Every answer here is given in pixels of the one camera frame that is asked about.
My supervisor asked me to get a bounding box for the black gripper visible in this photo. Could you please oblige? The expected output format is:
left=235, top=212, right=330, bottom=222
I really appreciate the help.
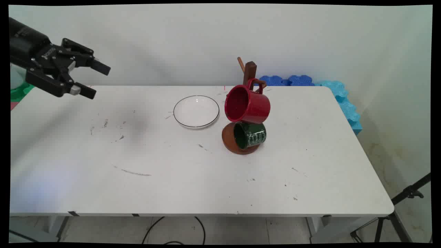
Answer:
left=10, top=17, right=111, bottom=100

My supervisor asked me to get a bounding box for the red enamel mug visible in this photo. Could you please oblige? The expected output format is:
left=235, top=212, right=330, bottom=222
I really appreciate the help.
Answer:
left=225, top=79, right=271, bottom=124

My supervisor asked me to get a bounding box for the green foam mat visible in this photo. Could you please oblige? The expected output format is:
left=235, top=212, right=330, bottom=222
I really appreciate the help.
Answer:
left=10, top=83, right=35, bottom=102

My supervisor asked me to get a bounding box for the white plate with black rim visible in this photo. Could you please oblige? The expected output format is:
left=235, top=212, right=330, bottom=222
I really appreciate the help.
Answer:
left=173, top=95, right=220, bottom=129

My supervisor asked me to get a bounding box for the white table leg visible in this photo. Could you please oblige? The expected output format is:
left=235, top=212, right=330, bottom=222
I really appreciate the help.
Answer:
left=306, top=216, right=332, bottom=244
left=44, top=216, right=70, bottom=242

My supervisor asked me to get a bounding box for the brown wooden mug tree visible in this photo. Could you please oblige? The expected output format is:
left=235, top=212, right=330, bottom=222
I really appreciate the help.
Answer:
left=222, top=57, right=267, bottom=155

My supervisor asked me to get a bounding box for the dark green printed mug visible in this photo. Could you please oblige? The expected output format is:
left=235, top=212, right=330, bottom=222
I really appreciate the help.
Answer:
left=234, top=121, right=267, bottom=150

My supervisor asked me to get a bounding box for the dark blue foam mat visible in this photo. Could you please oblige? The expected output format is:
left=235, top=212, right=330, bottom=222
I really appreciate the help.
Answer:
left=258, top=75, right=316, bottom=86

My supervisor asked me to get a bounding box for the light blue foam mat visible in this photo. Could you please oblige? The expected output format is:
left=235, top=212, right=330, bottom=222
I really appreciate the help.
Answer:
left=314, top=80, right=363, bottom=135

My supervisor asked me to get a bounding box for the black tripod stand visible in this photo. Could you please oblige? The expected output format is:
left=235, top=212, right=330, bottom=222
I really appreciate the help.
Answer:
left=350, top=172, right=432, bottom=243

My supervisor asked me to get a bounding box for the black floor cable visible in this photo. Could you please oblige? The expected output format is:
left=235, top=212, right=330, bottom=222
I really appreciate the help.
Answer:
left=142, top=216, right=206, bottom=245

